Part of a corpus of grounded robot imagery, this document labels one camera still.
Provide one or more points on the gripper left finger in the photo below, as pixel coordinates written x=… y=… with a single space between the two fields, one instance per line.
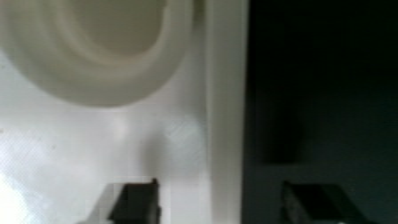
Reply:
x=128 y=204

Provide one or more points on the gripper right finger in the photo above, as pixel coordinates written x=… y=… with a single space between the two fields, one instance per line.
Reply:
x=316 y=205

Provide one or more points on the white square tabletop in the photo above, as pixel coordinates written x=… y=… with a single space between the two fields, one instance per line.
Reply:
x=121 y=108

